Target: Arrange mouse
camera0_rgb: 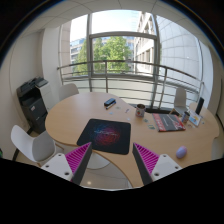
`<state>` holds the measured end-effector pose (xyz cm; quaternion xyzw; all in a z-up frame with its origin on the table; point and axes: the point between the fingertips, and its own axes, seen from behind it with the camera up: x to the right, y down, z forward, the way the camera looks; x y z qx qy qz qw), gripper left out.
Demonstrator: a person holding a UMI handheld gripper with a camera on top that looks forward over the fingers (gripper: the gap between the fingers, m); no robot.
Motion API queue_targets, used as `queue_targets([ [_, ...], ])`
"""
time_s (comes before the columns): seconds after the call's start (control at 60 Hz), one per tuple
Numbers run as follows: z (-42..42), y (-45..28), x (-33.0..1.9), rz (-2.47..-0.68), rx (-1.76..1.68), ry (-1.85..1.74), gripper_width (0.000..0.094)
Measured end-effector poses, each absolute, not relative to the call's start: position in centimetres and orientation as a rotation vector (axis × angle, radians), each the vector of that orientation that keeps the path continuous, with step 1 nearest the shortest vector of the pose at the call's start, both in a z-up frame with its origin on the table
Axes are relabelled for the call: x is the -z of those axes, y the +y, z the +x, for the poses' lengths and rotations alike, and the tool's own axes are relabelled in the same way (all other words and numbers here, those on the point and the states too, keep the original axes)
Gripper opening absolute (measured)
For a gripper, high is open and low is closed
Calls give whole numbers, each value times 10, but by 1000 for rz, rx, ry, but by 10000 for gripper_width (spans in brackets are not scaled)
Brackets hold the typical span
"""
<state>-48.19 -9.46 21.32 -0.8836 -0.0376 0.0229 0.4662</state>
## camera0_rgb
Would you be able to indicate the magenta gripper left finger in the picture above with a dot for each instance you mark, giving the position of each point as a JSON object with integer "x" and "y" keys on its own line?
{"x": 71, "y": 166}

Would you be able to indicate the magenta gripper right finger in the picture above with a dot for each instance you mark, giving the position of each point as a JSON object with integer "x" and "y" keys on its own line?
{"x": 152, "y": 166}

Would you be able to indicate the lilac computer mouse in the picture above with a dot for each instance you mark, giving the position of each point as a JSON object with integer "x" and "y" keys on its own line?
{"x": 181, "y": 152}

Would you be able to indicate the black galaxy mouse pad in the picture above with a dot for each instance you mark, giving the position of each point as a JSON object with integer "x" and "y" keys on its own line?
{"x": 107, "y": 136}

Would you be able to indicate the white chair front left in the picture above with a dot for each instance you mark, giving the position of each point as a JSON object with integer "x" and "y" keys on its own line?
{"x": 37, "y": 149}

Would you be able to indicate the white chair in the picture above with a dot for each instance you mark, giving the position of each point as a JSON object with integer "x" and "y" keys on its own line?
{"x": 179, "y": 102}
{"x": 67, "y": 90}
{"x": 37, "y": 149}

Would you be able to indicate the red and black book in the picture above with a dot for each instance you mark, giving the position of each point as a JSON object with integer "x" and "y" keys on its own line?
{"x": 167, "y": 122}

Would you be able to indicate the patterned ceramic mug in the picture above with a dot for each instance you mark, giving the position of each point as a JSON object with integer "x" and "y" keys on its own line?
{"x": 140, "y": 110}

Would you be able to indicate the small blue can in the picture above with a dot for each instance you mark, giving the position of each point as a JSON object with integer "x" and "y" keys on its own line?
{"x": 185, "y": 117}

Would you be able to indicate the clear acrylic card holder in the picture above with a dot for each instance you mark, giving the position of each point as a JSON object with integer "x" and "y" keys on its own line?
{"x": 195, "y": 119}

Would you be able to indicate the white chair far left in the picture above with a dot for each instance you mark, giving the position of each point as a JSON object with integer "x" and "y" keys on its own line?
{"x": 67, "y": 90}

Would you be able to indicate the black stapler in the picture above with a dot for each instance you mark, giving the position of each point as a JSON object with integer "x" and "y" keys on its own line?
{"x": 109, "y": 102}

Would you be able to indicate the white chair far right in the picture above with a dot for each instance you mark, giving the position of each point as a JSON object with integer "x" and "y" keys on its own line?
{"x": 179, "y": 102}

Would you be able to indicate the black office printer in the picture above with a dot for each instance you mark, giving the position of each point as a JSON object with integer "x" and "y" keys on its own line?
{"x": 36, "y": 100}

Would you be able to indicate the black phone on stand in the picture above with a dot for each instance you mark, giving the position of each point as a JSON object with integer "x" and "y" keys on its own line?
{"x": 199, "y": 106}

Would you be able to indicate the metal balcony railing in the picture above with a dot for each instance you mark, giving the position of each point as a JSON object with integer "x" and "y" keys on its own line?
{"x": 136, "y": 82}

